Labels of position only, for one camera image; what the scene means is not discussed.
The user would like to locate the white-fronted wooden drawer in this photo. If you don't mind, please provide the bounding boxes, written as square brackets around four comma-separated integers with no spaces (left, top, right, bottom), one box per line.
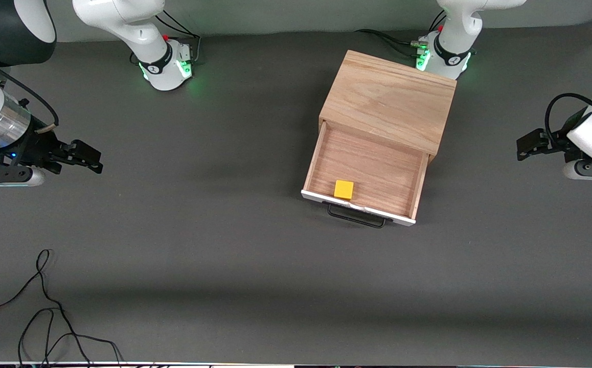
[301,121,430,227]

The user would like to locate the black metal drawer handle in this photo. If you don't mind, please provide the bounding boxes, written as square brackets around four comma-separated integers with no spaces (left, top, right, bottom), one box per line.
[323,201,394,229]

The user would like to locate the wooden drawer cabinet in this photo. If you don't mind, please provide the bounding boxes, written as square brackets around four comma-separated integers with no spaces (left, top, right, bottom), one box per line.
[318,50,457,164]

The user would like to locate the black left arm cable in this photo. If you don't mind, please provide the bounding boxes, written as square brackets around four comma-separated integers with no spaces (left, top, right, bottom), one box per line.
[544,93,592,146]

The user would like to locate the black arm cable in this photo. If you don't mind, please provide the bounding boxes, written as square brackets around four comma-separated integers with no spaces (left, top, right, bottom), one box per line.
[544,93,592,146]
[0,49,60,134]

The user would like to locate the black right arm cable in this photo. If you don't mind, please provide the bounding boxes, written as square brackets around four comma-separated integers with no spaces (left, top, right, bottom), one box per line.
[0,49,60,134]

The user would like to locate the thin black loose cable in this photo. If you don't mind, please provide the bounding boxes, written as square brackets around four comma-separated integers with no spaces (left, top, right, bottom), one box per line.
[0,249,125,368]

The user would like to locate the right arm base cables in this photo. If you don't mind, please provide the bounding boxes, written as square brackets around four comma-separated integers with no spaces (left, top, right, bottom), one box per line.
[155,6,202,67]

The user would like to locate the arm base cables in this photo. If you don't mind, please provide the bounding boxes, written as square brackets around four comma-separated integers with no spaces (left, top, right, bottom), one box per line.
[355,10,447,58]
[155,6,202,67]

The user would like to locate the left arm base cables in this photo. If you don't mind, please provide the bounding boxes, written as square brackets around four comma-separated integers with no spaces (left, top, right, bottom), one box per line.
[355,10,447,58]

